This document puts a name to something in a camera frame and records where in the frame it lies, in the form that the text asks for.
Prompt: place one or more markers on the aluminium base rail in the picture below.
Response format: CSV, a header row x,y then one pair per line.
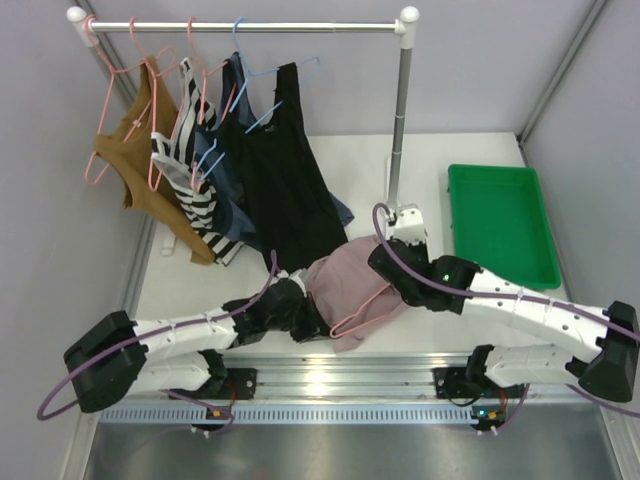
x,y
308,377

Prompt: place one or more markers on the brown tank top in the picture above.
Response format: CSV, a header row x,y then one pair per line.
x,y
131,161

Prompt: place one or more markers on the perforated cable duct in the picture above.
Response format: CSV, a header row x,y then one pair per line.
x,y
176,413

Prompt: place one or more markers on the navy blue tank top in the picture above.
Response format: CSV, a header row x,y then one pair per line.
x,y
232,213

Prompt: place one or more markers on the black white striped top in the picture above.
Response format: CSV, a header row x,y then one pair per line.
x,y
178,157

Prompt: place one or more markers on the blue wire hanger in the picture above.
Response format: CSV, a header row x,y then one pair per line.
x,y
237,95

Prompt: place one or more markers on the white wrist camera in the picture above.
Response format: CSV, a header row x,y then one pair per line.
x,y
299,276
406,224

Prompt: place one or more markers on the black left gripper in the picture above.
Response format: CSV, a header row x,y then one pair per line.
x,y
310,326

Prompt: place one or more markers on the pink wire hanger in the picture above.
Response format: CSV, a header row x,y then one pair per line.
x,y
345,326

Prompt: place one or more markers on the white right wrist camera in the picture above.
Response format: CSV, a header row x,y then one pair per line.
x,y
406,224

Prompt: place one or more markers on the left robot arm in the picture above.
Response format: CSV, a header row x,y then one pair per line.
x,y
121,356

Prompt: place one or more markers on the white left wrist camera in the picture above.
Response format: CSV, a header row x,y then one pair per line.
x,y
299,276

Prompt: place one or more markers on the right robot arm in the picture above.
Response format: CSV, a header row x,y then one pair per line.
x,y
593,348

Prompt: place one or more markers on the pink hanger far left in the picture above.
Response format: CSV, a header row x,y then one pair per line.
x,y
115,69

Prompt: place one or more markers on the pink tank top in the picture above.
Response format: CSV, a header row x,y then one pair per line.
x,y
342,281

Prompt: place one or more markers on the black tank top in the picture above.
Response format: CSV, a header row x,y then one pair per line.
x,y
286,195

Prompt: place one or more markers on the white metal clothes rack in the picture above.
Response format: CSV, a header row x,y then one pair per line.
x,y
404,27

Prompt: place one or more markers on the green plastic tray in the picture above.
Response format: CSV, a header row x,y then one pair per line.
x,y
499,221

